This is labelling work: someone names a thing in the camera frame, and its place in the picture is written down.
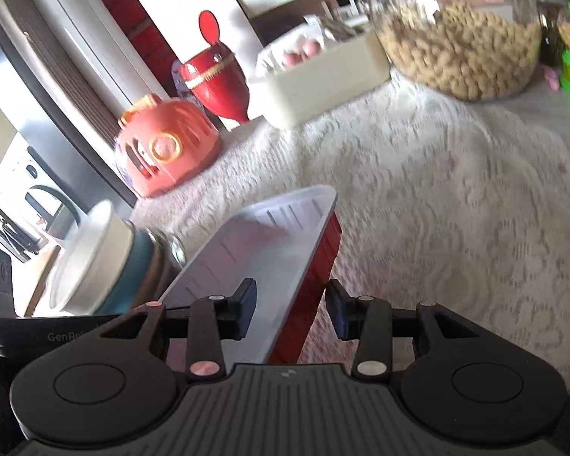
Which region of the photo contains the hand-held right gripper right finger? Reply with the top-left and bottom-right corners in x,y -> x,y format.
325,278 -> 466,383

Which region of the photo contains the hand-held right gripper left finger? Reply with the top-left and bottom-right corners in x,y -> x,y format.
97,278 -> 258,383

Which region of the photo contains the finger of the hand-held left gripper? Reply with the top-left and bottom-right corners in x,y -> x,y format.
0,314 -> 120,363

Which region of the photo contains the red rectangular tray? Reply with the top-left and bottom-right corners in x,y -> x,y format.
159,185 -> 343,366

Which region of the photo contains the metal bowl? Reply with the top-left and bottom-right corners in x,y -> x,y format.
145,228 -> 187,295

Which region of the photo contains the white lace tablecloth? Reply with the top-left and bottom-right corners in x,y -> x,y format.
133,69 -> 570,395

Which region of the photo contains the washing machine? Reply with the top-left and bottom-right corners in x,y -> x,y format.
9,147 -> 81,252

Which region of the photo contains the orange slotted dome basket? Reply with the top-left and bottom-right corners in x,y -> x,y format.
114,95 -> 220,199

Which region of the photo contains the red goblet-shaped container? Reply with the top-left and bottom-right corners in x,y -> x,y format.
179,11 -> 252,127

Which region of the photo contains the cream tissue box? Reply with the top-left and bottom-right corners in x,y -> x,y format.
248,24 -> 393,129

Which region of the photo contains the white tissue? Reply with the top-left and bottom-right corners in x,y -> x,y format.
256,28 -> 324,74

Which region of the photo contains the clear jar of peanuts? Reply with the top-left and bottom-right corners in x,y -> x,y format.
368,0 -> 543,103

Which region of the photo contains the white standing air conditioner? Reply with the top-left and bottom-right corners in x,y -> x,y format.
24,0 -> 138,110

